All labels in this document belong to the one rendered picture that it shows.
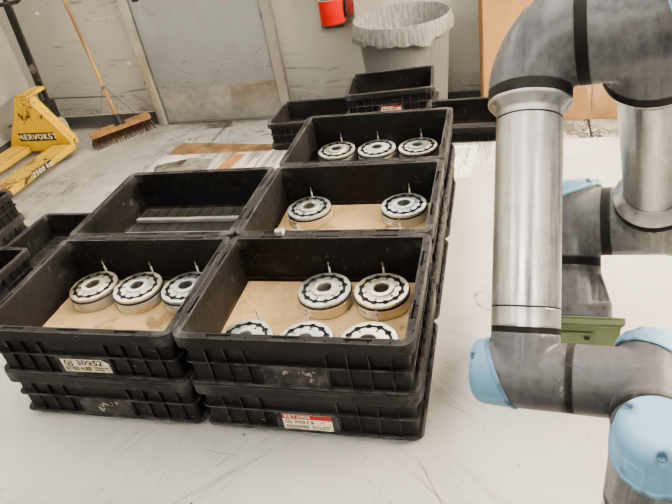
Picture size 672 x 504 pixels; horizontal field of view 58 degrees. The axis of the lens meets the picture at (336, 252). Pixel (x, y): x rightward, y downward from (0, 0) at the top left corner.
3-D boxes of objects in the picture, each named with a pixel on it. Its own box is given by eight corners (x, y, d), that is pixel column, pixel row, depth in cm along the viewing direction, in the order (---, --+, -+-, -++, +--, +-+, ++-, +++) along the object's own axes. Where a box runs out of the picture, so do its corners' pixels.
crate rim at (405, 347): (433, 243, 112) (432, 232, 111) (414, 358, 89) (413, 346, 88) (235, 244, 123) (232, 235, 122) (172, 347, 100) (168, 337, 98)
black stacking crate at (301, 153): (454, 148, 165) (452, 108, 159) (447, 204, 142) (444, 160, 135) (316, 155, 176) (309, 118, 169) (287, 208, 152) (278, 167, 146)
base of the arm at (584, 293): (602, 316, 110) (602, 262, 111) (621, 317, 95) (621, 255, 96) (516, 313, 114) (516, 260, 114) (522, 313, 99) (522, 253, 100)
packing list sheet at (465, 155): (479, 143, 190) (479, 141, 190) (474, 178, 172) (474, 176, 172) (376, 147, 199) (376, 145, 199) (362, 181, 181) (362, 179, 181)
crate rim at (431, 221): (445, 167, 136) (444, 158, 135) (433, 243, 113) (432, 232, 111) (278, 174, 147) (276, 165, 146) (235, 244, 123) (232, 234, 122)
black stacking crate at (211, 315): (435, 284, 118) (431, 235, 111) (418, 401, 94) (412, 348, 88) (247, 282, 128) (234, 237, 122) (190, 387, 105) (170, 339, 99)
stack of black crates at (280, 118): (367, 157, 322) (359, 96, 303) (355, 184, 299) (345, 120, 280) (297, 159, 334) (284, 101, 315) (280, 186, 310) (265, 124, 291)
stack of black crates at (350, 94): (446, 152, 312) (440, 64, 287) (439, 184, 286) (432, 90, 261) (366, 155, 325) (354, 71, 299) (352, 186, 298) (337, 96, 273)
